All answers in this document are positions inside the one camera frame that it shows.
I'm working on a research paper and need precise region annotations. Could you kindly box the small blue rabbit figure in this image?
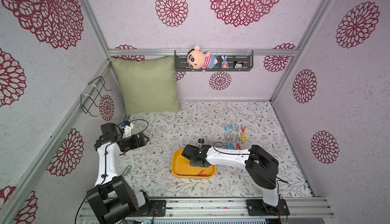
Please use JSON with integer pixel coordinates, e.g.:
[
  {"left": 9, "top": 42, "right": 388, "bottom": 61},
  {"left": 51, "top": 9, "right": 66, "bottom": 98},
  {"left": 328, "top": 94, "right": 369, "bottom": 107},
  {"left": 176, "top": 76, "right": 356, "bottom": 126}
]
[{"left": 221, "top": 55, "right": 229, "bottom": 69}]

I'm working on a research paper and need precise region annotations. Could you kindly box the black white mouse figure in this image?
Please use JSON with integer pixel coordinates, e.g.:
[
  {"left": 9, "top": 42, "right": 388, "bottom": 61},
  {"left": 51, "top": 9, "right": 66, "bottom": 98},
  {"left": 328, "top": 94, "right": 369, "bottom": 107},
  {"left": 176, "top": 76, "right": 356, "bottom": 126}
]
[{"left": 234, "top": 61, "right": 244, "bottom": 69}]

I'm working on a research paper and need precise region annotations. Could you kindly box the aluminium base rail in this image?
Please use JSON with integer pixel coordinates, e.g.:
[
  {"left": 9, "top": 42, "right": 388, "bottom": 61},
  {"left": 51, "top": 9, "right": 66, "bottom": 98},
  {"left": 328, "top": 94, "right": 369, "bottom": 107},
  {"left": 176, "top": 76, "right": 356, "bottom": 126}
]
[{"left": 78, "top": 196, "right": 335, "bottom": 220}]

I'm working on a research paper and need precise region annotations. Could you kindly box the yellow plastic storage box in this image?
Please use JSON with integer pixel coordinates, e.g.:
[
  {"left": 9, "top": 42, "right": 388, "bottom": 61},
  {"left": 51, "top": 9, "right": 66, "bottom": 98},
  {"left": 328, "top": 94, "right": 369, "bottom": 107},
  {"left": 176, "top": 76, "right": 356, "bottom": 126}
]
[{"left": 171, "top": 149, "right": 216, "bottom": 179}]

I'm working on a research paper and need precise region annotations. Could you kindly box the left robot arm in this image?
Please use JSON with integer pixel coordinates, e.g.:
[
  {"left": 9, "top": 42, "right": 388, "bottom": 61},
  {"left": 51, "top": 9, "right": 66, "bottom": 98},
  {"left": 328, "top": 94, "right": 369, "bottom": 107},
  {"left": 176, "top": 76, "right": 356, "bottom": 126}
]
[{"left": 84, "top": 120, "right": 153, "bottom": 224}]

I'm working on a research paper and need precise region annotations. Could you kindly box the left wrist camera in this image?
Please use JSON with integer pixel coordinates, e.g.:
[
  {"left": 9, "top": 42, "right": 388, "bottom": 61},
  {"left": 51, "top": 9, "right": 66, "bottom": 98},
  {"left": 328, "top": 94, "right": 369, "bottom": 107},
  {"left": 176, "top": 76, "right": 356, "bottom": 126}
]
[{"left": 120, "top": 120, "right": 134, "bottom": 138}]

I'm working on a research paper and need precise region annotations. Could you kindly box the black wire wall rack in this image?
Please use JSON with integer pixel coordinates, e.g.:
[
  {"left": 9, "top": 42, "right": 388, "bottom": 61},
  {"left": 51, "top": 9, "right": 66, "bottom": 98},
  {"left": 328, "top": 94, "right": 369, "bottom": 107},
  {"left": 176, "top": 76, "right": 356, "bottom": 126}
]
[{"left": 80, "top": 76, "right": 111, "bottom": 117}]

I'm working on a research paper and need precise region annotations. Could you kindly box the dark grey wall shelf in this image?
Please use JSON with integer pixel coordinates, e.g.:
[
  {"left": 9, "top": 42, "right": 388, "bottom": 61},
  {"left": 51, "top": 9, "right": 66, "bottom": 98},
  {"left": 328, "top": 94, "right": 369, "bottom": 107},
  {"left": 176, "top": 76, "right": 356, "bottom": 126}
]
[{"left": 174, "top": 50, "right": 254, "bottom": 72}]

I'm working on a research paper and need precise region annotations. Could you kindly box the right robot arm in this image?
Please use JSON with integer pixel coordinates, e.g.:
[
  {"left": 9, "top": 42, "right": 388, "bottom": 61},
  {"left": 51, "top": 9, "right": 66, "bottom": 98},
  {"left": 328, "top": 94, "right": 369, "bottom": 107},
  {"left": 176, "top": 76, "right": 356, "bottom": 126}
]
[{"left": 181, "top": 145, "right": 290, "bottom": 217}]

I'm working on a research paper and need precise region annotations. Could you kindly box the green cushion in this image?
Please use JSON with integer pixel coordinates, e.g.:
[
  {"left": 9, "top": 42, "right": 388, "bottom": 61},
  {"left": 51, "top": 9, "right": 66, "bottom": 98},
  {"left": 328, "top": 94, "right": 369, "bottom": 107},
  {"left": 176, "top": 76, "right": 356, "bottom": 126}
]
[{"left": 110, "top": 56, "right": 181, "bottom": 116}]

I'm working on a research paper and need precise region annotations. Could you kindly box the cartoon boy plush doll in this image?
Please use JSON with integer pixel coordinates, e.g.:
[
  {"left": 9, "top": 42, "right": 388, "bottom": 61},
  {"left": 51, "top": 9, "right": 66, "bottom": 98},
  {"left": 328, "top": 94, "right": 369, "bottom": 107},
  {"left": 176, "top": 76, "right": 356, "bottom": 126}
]
[{"left": 187, "top": 46, "right": 218, "bottom": 72}]

